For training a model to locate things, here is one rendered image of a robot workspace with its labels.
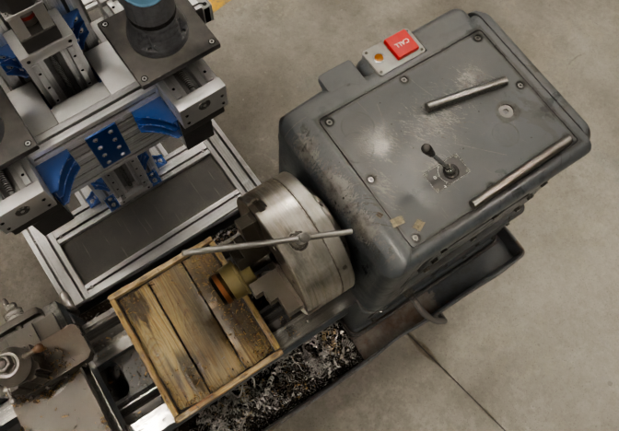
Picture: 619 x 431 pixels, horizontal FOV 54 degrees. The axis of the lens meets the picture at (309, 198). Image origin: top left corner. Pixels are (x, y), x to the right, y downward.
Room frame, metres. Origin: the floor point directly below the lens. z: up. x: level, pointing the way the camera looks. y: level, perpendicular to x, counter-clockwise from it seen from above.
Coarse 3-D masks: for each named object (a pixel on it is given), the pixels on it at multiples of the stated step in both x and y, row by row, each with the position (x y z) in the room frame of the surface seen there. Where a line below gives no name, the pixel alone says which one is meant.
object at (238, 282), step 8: (232, 264) 0.34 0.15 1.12; (224, 272) 0.32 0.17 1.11; (232, 272) 0.32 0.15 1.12; (240, 272) 0.32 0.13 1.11; (248, 272) 0.32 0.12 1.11; (216, 280) 0.30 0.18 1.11; (224, 280) 0.30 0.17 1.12; (232, 280) 0.30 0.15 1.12; (240, 280) 0.30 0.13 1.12; (248, 280) 0.31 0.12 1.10; (216, 288) 0.28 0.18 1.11; (224, 288) 0.28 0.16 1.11; (232, 288) 0.28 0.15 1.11; (240, 288) 0.29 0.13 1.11; (248, 288) 0.29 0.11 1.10; (224, 296) 0.27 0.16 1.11; (232, 296) 0.27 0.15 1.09; (240, 296) 0.27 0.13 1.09
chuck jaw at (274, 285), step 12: (264, 276) 0.32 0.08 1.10; (276, 276) 0.32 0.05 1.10; (252, 288) 0.29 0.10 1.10; (264, 288) 0.29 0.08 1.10; (276, 288) 0.30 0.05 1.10; (288, 288) 0.30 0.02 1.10; (276, 300) 0.27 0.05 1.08; (288, 300) 0.27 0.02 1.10; (300, 300) 0.28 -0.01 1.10; (288, 312) 0.25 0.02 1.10
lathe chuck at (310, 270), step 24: (264, 192) 0.48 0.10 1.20; (288, 192) 0.48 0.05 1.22; (264, 216) 0.42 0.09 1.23; (288, 216) 0.42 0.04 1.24; (312, 240) 0.38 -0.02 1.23; (288, 264) 0.32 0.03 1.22; (312, 264) 0.33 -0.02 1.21; (312, 288) 0.29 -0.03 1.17; (336, 288) 0.31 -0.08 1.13; (312, 312) 0.26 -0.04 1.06
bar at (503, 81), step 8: (496, 80) 0.79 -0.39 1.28; (504, 80) 0.79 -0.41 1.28; (472, 88) 0.76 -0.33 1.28; (480, 88) 0.76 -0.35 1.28; (488, 88) 0.77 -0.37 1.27; (448, 96) 0.73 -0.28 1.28; (456, 96) 0.73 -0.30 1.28; (464, 96) 0.74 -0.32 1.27; (472, 96) 0.74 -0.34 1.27; (432, 104) 0.71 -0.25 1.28; (440, 104) 0.71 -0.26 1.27; (448, 104) 0.72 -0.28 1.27
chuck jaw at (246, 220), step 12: (252, 204) 0.45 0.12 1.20; (240, 216) 0.43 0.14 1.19; (252, 216) 0.43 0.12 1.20; (240, 228) 0.39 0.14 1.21; (252, 228) 0.40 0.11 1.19; (240, 240) 0.38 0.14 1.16; (252, 240) 0.38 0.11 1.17; (240, 252) 0.36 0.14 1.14; (252, 252) 0.36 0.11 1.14; (264, 252) 0.37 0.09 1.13; (240, 264) 0.33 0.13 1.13
